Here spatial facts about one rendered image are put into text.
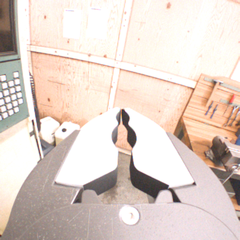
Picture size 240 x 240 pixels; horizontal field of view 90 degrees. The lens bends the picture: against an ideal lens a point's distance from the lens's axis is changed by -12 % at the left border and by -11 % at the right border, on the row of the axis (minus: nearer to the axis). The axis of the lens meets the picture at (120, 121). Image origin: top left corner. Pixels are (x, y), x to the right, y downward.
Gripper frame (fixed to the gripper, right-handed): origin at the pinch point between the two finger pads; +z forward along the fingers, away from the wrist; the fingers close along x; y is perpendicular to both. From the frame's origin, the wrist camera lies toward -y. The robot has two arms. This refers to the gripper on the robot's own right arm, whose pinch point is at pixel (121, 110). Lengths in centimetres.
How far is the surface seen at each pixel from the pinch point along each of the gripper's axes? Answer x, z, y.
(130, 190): 20, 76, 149
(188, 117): 83, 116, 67
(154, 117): 49, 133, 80
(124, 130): 13, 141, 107
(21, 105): -52, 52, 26
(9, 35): -48, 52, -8
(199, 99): 89, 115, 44
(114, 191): 1, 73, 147
